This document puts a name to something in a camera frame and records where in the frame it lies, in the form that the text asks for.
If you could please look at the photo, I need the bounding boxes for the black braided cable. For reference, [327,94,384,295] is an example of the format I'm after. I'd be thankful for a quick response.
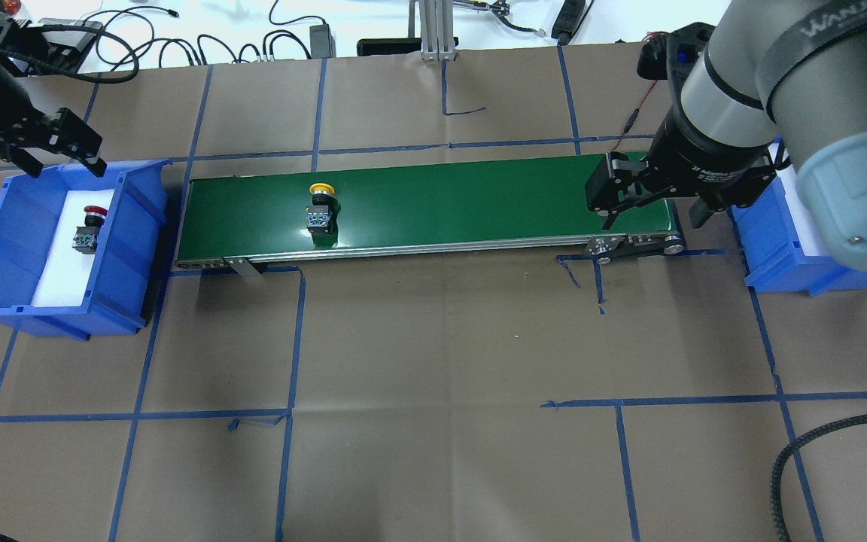
[770,407,867,542]

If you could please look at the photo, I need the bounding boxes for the blue right bin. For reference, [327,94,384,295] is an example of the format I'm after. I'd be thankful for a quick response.
[730,166,867,297]

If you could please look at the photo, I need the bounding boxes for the yellow push button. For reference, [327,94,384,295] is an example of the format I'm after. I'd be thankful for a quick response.
[306,183,339,236]

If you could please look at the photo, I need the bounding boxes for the blue bin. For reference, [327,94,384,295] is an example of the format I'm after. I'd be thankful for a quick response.
[0,159,169,342]
[730,166,867,297]

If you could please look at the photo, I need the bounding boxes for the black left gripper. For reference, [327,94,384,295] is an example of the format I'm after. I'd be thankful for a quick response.
[0,102,108,178]

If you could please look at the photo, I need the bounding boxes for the black power adapter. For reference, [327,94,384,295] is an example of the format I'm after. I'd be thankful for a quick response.
[309,23,336,59]

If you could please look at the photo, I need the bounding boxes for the white foam pad right bin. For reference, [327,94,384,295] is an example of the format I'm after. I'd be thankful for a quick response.
[778,167,829,257]

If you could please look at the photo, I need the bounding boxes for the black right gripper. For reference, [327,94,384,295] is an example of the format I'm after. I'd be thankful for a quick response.
[586,113,780,230]

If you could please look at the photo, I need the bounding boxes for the red push button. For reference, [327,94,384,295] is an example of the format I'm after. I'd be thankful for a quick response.
[72,206,109,256]

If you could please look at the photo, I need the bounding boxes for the blue left bin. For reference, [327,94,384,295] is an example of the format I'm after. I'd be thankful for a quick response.
[0,159,169,342]

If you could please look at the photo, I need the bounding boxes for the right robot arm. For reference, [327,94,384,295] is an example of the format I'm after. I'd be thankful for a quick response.
[585,1,867,272]

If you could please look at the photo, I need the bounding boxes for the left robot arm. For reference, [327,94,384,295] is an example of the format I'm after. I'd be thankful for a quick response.
[0,11,107,178]

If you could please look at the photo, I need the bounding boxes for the aluminium frame post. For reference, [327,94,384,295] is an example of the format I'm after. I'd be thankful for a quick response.
[407,1,457,61]

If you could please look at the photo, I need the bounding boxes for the green conveyor belt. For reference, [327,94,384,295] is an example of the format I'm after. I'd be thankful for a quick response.
[175,155,687,269]

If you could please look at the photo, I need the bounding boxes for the white foam pad bin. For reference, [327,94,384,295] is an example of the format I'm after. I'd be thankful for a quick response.
[778,167,829,257]
[31,189,114,306]

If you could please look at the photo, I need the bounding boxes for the white foam pad left bin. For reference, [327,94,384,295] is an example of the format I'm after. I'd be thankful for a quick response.
[31,189,114,306]

